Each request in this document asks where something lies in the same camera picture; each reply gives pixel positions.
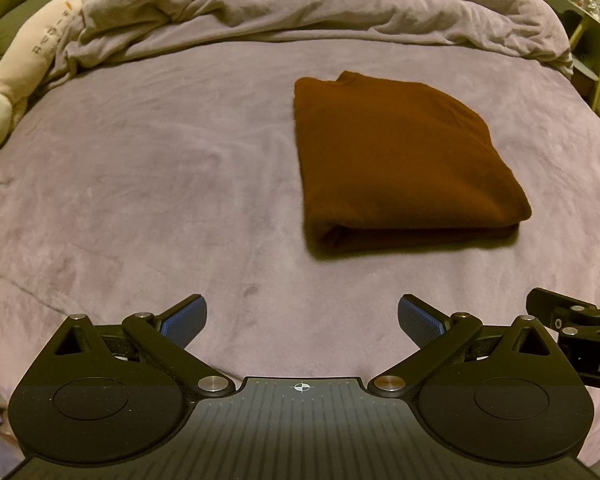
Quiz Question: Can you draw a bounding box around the purple bed sheet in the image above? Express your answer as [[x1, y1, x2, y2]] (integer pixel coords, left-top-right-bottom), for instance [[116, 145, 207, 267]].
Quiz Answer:
[[0, 35, 600, 466]]

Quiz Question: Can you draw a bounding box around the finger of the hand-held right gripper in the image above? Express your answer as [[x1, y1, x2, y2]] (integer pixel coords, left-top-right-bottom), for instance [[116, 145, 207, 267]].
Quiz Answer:
[[525, 287, 600, 342]]

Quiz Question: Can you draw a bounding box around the purple duvet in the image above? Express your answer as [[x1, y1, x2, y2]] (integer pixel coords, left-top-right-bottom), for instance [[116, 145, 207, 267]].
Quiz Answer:
[[42, 0, 576, 93]]

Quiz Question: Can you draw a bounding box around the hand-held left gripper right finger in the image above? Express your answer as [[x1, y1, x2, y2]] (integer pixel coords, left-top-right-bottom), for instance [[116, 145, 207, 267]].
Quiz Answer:
[[367, 293, 564, 399]]

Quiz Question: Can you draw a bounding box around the long beige plush toy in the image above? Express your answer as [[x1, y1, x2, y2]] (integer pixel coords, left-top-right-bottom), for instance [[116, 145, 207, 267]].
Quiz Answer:
[[0, 0, 103, 157]]

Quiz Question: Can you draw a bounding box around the rust brown sweater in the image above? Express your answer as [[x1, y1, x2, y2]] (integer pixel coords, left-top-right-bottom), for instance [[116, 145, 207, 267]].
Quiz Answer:
[[293, 70, 533, 261]]

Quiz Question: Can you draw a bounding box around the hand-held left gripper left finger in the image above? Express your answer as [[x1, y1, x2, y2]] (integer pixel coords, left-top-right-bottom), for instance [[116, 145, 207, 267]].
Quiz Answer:
[[52, 293, 237, 399]]

